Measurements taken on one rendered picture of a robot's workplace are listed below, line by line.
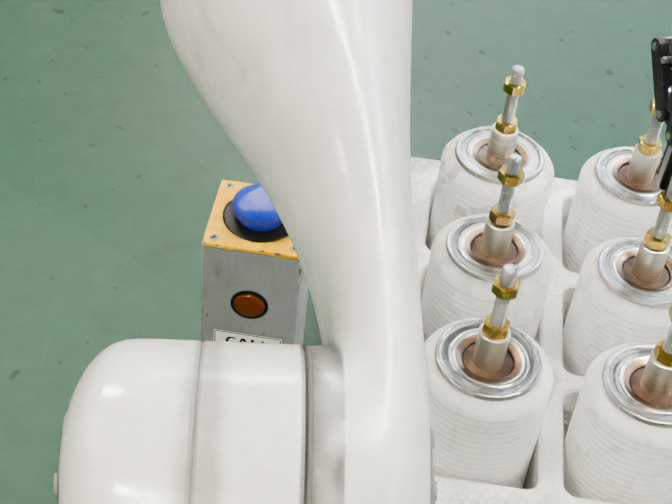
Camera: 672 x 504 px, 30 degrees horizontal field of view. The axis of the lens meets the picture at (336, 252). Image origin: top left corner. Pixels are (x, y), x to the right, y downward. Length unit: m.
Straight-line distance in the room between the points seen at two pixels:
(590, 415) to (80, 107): 0.81
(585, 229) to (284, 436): 0.76
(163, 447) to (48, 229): 1.02
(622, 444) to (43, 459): 0.51
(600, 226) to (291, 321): 0.30
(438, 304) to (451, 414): 0.13
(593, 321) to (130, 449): 0.68
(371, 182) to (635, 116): 1.23
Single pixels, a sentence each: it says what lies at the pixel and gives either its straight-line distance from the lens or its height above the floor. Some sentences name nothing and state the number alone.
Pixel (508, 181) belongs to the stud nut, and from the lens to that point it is 0.92.
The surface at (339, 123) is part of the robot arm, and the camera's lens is 0.39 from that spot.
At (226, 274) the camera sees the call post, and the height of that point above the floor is 0.29.
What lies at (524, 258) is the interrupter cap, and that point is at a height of 0.25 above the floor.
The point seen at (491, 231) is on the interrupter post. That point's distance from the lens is 0.95.
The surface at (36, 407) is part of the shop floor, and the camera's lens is 1.18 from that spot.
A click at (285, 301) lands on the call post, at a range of 0.88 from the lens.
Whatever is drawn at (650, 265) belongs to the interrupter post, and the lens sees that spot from 0.97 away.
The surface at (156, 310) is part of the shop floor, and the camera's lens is 1.25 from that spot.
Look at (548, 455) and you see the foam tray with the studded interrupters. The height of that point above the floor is 0.18.
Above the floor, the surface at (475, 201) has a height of 0.24.
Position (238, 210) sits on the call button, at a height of 0.33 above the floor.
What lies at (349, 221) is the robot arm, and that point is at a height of 0.64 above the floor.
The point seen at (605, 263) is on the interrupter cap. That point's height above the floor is 0.25.
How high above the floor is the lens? 0.89
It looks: 42 degrees down
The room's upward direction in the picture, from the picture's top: 6 degrees clockwise
